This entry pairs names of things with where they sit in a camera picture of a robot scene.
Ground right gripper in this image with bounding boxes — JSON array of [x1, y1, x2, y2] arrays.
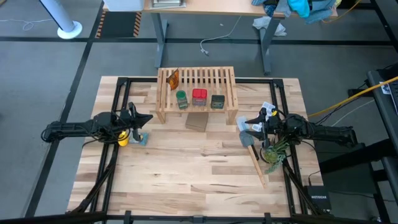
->
[[244, 107, 292, 149]]

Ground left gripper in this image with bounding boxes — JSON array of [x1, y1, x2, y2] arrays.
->
[[116, 101, 154, 142]]

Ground green oregano spice jar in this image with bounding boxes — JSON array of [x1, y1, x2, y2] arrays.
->
[[175, 90, 189, 111]]

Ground dark green pepper tin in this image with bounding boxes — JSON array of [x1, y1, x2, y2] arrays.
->
[[210, 94, 226, 110]]

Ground orange spice packet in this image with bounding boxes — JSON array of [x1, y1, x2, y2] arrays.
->
[[166, 67, 180, 91]]

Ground red smoked paprika tin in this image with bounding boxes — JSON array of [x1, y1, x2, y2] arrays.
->
[[192, 88, 208, 107]]

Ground wooden slatted shelf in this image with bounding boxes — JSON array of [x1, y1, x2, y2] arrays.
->
[[155, 66, 239, 125]]

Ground wooden block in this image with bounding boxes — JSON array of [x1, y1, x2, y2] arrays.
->
[[238, 129, 268, 190]]

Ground white ice cube tray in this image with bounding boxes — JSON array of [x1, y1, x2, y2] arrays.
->
[[251, 101, 277, 133]]

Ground small yellow round object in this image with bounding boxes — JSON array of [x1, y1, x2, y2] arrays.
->
[[117, 130, 130, 147]]

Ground potted succulent plant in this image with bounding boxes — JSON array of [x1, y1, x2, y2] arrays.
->
[[260, 136, 292, 175]]

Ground brown cardboard box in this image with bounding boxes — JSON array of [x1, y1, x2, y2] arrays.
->
[[185, 112, 210, 133]]

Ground hazard striped black mat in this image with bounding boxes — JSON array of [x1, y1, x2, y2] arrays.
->
[[95, 11, 143, 39]]

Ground white cloth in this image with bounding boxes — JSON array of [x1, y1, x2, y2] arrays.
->
[[252, 16, 287, 37]]

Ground white box appliance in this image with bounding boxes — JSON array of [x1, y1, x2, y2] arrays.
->
[[103, 0, 145, 12]]

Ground stack of books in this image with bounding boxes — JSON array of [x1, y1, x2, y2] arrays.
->
[[150, 0, 187, 9]]

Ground wooden desk grey legs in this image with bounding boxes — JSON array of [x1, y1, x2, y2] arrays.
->
[[102, 0, 339, 76]]

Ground black side table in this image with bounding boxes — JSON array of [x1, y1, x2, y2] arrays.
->
[[366, 63, 398, 224]]

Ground white printed paper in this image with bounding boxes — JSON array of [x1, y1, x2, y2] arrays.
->
[[379, 81, 393, 95]]

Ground black metal table frame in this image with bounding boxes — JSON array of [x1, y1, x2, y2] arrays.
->
[[67, 76, 326, 224]]

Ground black Netgear network switch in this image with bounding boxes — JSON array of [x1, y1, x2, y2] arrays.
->
[[303, 185, 333, 211]]

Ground grey floor cable with plug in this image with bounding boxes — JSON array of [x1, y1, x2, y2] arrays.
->
[[199, 15, 243, 57]]

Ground thick yellow cable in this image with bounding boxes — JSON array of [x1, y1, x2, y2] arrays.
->
[[307, 75, 398, 119]]

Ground thin yellow cable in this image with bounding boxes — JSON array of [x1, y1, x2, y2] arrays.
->
[[321, 0, 362, 24]]

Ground white floor cable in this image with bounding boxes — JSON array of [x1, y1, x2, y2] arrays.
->
[[0, 17, 54, 32]]

